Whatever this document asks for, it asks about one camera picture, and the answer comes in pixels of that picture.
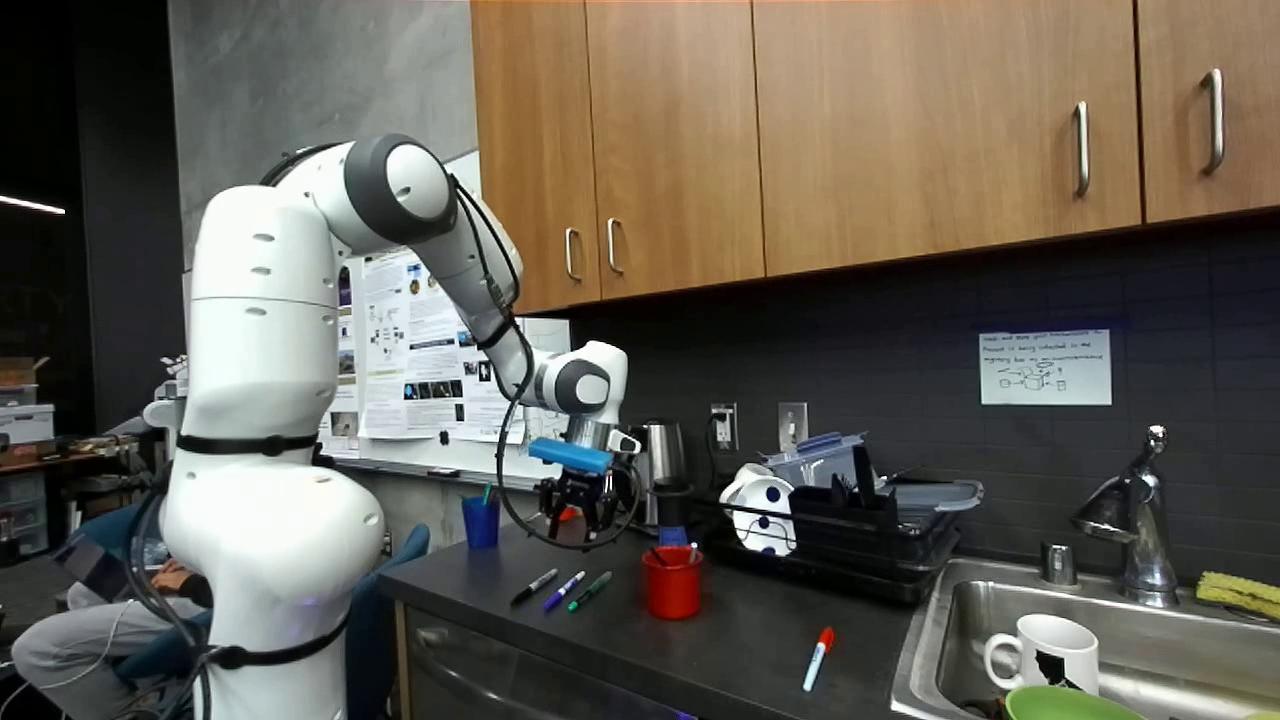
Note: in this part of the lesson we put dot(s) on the white research poster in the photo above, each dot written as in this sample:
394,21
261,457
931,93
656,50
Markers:
414,345

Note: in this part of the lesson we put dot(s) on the blue wrist camera box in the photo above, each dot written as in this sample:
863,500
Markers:
571,457

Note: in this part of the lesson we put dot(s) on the blue capped marker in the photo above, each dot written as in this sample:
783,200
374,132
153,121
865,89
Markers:
674,535

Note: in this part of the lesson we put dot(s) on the blue cup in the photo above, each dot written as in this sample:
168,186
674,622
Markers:
481,524

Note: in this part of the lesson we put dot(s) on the white paper wall note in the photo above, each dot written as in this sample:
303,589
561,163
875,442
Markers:
1045,367

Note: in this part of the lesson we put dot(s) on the red cup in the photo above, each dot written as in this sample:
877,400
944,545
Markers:
674,586

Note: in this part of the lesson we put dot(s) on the shiny chrome cookware piece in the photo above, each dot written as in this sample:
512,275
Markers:
757,513

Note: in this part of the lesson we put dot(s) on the green bowl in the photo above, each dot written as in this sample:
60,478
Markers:
1065,705

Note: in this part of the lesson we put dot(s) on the green capped marker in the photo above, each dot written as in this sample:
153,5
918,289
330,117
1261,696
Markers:
486,493

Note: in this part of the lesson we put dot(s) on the gray plastic lid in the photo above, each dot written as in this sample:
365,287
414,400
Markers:
940,498

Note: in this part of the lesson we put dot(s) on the clear plastic container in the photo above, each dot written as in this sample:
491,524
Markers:
822,465

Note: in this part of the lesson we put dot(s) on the chrome sink faucet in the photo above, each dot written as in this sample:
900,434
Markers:
1140,535

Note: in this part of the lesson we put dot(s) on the black sharpie marker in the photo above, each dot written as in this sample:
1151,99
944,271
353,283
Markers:
537,586

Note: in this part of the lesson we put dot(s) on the white mug black print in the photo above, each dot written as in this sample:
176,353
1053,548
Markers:
1045,652

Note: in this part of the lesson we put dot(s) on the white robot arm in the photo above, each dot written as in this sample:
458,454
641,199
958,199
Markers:
264,335

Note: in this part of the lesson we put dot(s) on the silver kettle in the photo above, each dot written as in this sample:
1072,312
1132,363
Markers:
662,463

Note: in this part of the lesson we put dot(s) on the red capped white marker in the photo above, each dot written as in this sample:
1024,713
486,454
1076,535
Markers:
817,662

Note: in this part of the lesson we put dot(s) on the black dish rack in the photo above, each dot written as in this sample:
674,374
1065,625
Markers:
854,545

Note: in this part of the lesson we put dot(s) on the wooden upper cabinet door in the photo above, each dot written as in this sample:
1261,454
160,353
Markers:
933,121
525,132
680,132
1242,93

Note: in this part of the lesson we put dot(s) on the seated person gray pants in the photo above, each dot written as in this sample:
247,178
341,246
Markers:
82,652

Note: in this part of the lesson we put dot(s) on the white storage box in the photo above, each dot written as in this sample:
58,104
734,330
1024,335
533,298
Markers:
27,427

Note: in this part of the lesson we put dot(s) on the white wall outlet with plug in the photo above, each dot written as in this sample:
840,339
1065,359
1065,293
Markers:
725,427

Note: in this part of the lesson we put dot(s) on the stainless steel sink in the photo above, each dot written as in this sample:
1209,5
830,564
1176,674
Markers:
1174,652

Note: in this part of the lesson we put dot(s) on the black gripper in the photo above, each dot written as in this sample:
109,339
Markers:
580,493

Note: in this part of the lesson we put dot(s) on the small chrome sink knob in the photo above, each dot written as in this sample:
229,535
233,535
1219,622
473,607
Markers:
1059,563

